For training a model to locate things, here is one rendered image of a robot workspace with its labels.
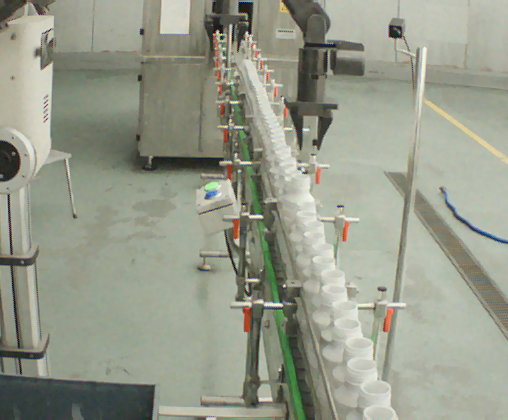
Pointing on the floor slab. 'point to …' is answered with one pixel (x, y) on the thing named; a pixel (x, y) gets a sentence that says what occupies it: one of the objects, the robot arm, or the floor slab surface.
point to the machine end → (283, 55)
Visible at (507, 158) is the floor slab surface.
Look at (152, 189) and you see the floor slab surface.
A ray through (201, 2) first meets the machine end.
